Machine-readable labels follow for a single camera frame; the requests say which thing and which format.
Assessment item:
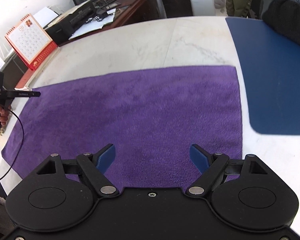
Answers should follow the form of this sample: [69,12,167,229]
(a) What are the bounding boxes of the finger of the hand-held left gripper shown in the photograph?
[4,91,41,99]

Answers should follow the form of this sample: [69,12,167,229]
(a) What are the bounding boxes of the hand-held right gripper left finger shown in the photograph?
[36,144,117,195]

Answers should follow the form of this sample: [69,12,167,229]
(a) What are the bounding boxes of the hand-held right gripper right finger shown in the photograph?
[186,144,268,195]

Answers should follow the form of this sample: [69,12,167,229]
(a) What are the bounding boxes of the purple towel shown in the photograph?
[1,65,243,184]

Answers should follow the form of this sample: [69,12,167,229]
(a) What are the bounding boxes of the person's left hand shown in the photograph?
[0,104,11,129]

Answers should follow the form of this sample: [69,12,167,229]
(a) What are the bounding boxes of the black box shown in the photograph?
[1,54,28,80]

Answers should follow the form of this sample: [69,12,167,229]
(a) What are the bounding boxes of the red desk calendar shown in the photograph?
[4,13,58,71]

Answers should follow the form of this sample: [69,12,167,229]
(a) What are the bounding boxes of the white printer paper sheet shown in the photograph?
[36,6,60,28]

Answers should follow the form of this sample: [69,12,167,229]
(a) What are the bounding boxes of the black printer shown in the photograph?
[44,0,97,47]

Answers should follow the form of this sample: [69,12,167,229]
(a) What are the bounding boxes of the white papers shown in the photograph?
[68,7,117,40]

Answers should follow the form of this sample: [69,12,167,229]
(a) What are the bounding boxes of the blue table mat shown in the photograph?
[225,17,300,136]

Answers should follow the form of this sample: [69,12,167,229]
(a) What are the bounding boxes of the black keyboard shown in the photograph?
[92,0,122,8]

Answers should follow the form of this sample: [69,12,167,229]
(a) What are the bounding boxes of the dark wooden desk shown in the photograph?
[70,0,167,30]

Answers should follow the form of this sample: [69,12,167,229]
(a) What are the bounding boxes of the white fan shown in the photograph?
[213,0,227,15]

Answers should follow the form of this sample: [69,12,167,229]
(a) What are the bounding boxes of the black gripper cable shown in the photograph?
[0,106,25,184]

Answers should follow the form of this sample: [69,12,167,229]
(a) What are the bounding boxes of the black power adapter with cable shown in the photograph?
[85,9,111,23]

